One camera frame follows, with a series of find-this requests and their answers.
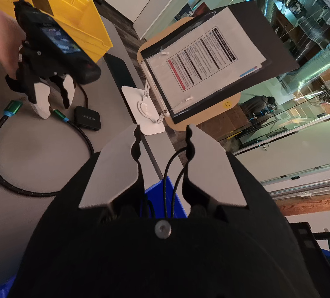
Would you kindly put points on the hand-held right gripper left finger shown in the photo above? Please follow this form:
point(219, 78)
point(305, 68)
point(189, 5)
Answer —
point(113, 171)

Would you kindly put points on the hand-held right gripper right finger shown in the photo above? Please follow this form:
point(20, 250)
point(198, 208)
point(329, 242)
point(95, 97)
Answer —
point(216, 174)

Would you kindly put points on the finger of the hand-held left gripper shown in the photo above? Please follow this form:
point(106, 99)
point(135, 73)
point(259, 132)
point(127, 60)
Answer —
point(42, 102)
point(70, 89)

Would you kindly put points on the black hdmi hub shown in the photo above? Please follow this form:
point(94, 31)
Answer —
point(87, 117)

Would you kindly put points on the person's left hand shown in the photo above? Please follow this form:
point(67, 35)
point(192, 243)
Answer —
point(9, 43)

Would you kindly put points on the yellow plastic bin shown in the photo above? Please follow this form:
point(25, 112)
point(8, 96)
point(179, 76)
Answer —
point(72, 14)

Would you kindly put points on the blue plastic bin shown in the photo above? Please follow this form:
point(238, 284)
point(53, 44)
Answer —
point(157, 195)

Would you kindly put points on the black flat pad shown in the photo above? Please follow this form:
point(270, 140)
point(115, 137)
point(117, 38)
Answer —
point(118, 71)

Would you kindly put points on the cardboard box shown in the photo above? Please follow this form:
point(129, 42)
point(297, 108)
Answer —
point(224, 122)

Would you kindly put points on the white stand base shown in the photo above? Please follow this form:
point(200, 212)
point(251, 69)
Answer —
point(131, 102)

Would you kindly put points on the instruction sheet display board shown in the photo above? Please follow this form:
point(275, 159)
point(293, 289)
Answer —
point(206, 53)

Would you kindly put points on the silver ventilation duct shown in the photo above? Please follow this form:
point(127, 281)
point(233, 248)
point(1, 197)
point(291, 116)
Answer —
point(309, 27)

